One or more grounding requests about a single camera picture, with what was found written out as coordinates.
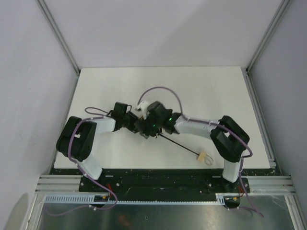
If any beige folding umbrella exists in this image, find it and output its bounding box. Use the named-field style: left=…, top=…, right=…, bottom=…
left=138, top=115, right=214, bottom=166

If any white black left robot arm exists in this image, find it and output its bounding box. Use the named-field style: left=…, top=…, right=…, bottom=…
left=56, top=102, right=140, bottom=180

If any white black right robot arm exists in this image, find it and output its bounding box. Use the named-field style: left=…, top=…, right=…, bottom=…
left=136, top=101, right=250, bottom=184

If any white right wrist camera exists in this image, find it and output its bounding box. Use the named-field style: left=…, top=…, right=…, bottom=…
left=135, top=101, right=149, bottom=112

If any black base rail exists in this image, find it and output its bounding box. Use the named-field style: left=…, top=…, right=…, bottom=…
left=51, top=169, right=280, bottom=202

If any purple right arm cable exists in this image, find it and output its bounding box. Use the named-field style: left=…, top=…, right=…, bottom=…
left=138, top=86, right=264, bottom=218

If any grey slotted cable duct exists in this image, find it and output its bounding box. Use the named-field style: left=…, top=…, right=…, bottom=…
left=44, top=193, right=226, bottom=206

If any aluminium front cross rail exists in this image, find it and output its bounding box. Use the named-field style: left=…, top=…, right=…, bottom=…
left=35, top=175, right=296, bottom=196

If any aluminium right side rail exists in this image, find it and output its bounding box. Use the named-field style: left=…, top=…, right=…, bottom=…
left=241, top=68, right=277, bottom=168

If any aluminium left corner post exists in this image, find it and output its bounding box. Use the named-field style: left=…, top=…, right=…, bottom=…
left=35, top=0, right=81, bottom=76

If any aluminium corner frame post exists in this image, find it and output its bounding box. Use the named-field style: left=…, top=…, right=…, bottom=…
left=246, top=0, right=293, bottom=73

